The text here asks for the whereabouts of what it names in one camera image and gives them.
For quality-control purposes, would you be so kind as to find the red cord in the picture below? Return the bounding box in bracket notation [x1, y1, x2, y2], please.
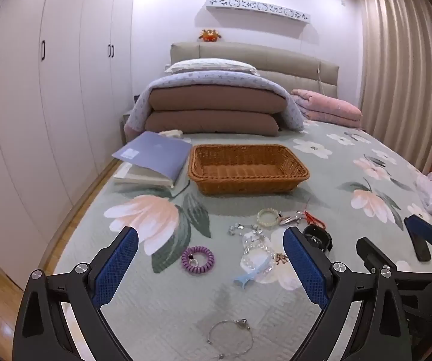
[301, 199, 328, 231]

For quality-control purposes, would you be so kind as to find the silver bangle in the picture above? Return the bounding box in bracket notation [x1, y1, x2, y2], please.
[206, 318, 255, 359]

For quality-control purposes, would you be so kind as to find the pale green bead bracelet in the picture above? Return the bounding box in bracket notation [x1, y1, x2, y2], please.
[257, 208, 281, 228]

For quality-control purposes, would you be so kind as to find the orange plush toy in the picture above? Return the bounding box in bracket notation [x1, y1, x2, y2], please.
[198, 28, 223, 42]

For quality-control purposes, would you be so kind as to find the brown wicker basket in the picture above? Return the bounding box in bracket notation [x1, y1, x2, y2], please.
[188, 144, 310, 196]

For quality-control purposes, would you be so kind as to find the white wardrobe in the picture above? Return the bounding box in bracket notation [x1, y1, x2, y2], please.
[0, 0, 137, 282]

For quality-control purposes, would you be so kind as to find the light blue hair clip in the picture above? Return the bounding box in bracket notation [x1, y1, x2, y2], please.
[233, 258, 273, 285]

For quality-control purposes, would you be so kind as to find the folded blue and brown quilt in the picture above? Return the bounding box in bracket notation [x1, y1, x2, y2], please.
[124, 71, 307, 138]

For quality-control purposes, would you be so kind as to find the silver crystal bracelet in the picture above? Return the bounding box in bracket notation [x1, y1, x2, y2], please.
[228, 223, 270, 242]

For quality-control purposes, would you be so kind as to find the beige padded headboard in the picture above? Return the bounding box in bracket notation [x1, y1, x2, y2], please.
[170, 41, 340, 100]

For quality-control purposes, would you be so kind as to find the green floral bedspread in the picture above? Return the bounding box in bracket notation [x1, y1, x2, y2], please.
[38, 120, 432, 361]

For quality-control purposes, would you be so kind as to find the beige curtain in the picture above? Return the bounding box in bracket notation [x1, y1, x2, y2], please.
[347, 0, 432, 174]

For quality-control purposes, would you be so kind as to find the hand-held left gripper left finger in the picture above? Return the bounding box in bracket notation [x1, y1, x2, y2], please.
[13, 226, 139, 361]

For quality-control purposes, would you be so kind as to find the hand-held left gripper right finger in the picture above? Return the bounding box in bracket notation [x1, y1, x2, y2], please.
[283, 226, 414, 361]

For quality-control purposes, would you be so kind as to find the white carved wall shelf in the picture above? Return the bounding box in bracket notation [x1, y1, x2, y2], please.
[202, 0, 311, 27]

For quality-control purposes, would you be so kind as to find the black watch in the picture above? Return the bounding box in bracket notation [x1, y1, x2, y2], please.
[302, 226, 333, 252]

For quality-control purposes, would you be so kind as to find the white folded cloth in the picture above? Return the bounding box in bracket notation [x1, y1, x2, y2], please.
[114, 163, 175, 189]

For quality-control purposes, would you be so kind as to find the folded pink blanket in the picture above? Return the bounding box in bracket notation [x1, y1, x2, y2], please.
[290, 89, 363, 128]

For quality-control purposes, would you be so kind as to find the silver hair clip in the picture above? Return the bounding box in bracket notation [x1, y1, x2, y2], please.
[279, 212, 304, 227]

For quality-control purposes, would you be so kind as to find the clear bead bracelet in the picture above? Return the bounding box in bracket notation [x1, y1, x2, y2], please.
[240, 239, 289, 276]

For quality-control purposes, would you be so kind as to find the floral pillow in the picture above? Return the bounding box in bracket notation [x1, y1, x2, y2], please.
[164, 58, 260, 77]

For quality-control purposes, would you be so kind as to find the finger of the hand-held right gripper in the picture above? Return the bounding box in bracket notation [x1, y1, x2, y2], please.
[404, 214, 432, 263]
[356, 238, 394, 275]

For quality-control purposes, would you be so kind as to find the purple coil hair tie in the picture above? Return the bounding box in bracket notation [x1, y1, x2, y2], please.
[181, 246, 215, 276]

